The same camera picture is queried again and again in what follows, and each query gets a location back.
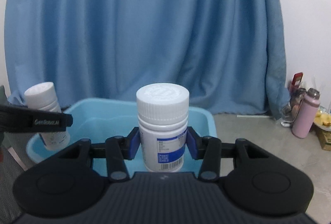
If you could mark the pink thermos bottle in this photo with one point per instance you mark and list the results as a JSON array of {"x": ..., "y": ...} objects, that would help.
[{"x": 306, "y": 114}]

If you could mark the light blue plastic bin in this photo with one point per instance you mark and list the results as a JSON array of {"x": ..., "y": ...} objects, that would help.
[{"x": 98, "y": 119}]

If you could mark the red white box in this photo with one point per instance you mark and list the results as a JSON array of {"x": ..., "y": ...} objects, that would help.
[{"x": 295, "y": 83}]

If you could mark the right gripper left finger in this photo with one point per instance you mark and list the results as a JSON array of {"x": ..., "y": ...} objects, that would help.
[{"x": 117, "y": 150}]

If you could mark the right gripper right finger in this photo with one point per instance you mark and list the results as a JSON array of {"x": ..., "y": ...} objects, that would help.
[{"x": 209, "y": 150}]

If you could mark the white pill bottle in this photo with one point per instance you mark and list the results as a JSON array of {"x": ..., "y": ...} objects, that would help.
[
  {"x": 43, "y": 97},
  {"x": 162, "y": 111}
]

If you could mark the blue curtain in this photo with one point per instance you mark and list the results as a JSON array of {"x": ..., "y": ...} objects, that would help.
[{"x": 229, "y": 54}]

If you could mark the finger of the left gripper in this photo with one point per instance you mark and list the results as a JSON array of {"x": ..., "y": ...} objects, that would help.
[{"x": 18, "y": 119}]

